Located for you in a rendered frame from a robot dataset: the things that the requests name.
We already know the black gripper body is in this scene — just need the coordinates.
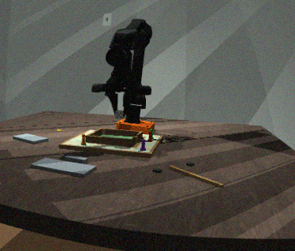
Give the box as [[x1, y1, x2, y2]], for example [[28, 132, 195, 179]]
[[91, 67, 151, 96]]

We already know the orange-brown game pawn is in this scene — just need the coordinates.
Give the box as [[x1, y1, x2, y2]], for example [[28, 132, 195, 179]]
[[81, 134, 86, 145]]

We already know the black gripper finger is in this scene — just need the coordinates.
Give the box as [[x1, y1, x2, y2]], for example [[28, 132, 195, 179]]
[[123, 95, 137, 116], [104, 94, 118, 115]]

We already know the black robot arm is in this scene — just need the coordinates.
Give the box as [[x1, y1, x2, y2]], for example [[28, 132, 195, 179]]
[[106, 19, 152, 124]]

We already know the purple game pawn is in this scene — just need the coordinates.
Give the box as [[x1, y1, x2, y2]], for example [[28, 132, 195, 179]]
[[140, 139, 146, 151]]

